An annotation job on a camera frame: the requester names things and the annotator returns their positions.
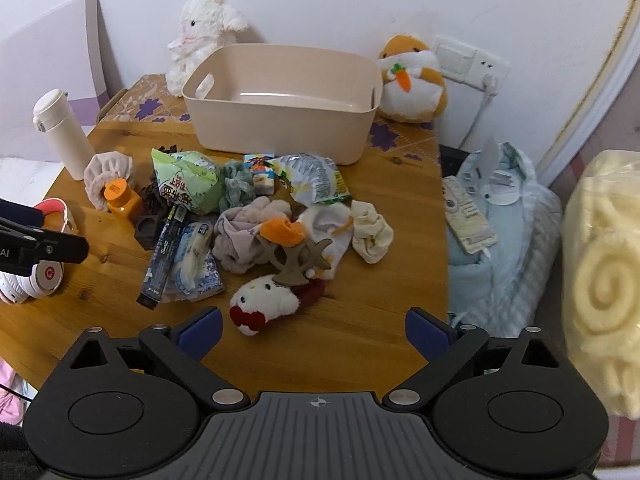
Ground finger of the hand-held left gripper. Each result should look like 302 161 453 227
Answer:
0 220 90 266
0 199 46 232

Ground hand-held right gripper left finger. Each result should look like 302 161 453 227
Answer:
62 306 251 413

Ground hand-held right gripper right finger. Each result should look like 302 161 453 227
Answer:
382 306 566 413

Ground blue white packet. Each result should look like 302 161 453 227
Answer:
162 221 226 303

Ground white red plush toy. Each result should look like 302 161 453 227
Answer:
229 275 328 337

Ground orange bottle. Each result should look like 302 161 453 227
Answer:
103 178 143 221

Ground dark brown lace scrunchie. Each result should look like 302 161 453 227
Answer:
137 144 182 218

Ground brown slotted rubber trivet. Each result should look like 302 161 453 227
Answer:
256 236 335 288

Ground light green snack packet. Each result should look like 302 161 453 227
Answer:
151 150 226 216

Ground white sock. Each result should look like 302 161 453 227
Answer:
299 202 356 281

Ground green scrunchie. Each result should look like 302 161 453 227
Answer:
218 160 257 211

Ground colourful tissue pack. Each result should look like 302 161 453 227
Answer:
243 152 277 195

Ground silver green snack packet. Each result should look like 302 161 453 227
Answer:
272 152 351 206

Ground beige plastic storage bin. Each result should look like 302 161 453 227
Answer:
181 43 385 167

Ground white red headphones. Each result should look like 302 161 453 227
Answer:
0 199 80 306

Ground black pen packet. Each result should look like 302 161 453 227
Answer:
137 205 188 308

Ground white thermos bottle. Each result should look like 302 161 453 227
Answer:
32 89 97 181

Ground black square holder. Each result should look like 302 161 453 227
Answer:
134 212 171 251

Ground mauve cloth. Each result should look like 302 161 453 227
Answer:
212 197 301 275

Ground cream sock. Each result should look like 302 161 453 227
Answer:
350 200 396 264

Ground light blue blanket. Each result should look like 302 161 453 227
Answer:
440 142 566 338

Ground orange sock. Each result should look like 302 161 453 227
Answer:
260 215 305 247

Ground patterned paper tag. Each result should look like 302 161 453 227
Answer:
442 176 499 254

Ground pink clothing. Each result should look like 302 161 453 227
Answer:
0 357 38 428

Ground white purple board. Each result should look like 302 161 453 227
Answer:
0 0 126 126

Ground black cabinet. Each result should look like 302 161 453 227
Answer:
439 145 473 178

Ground cream yellow rolled blanket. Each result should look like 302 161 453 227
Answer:
560 149 640 418

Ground white paper tag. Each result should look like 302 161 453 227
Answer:
467 139 501 183

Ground orange hamster plush with carrot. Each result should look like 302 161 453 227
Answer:
375 34 449 123

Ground white plush bunny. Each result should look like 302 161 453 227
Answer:
165 0 249 98

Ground white plug with cable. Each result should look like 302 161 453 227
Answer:
447 74 502 153

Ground white curved frame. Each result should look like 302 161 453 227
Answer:
537 0 640 188

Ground white wall socket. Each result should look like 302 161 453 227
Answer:
432 35 511 86

